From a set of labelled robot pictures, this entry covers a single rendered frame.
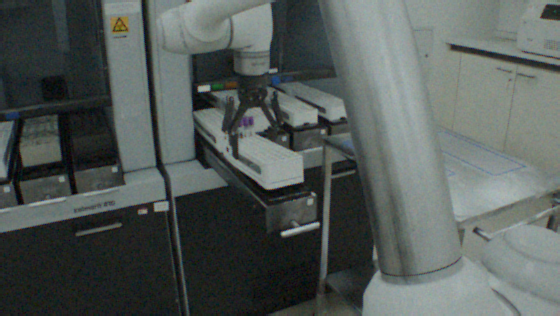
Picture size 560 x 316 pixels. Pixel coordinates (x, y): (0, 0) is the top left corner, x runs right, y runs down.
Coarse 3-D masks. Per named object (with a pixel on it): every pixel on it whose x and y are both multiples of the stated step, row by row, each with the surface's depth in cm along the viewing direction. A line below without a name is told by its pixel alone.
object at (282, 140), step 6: (192, 96) 198; (198, 96) 193; (198, 102) 190; (204, 102) 186; (210, 108) 178; (258, 132) 146; (264, 132) 146; (282, 132) 147; (276, 138) 146; (282, 138) 147; (288, 138) 149; (282, 144) 148; (288, 144) 149
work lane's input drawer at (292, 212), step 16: (208, 144) 137; (208, 160) 137; (224, 160) 126; (224, 176) 125; (240, 176) 116; (240, 192) 115; (256, 192) 108; (272, 192) 109; (288, 192) 105; (304, 192) 105; (256, 208) 107; (272, 208) 102; (288, 208) 104; (304, 208) 106; (272, 224) 103; (288, 224) 105
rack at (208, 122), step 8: (192, 112) 152; (200, 112) 152; (208, 112) 153; (216, 112) 152; (200, 120) 144; (208, 120) 143; (216, 120) 143; (200, 128) 147; (208, 128) 137; (216, 128) 136; (208, 136) 145; (216, 136) 131; (224, 136) 129; (216, 144) 132
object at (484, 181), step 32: (352, 160) 127; (448, 160) 123; (480, 160) 122; (512, 160) 122; (320, 192) 148; (480, 192) 103; (512, 192) 103; (544, 192) 104; (320, 224) 152; (320, 256) 156; (320, 288) 161; (352, 288) 153
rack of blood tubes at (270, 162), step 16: (224, 144) 125; (240, 144) 120; (256, 144) 119; (272, 144) 119; (240, 160) 119; (256, 160) 106; (272, 160) 105; (288, 160) 104; (272, 176) 103; (288, 176) 105
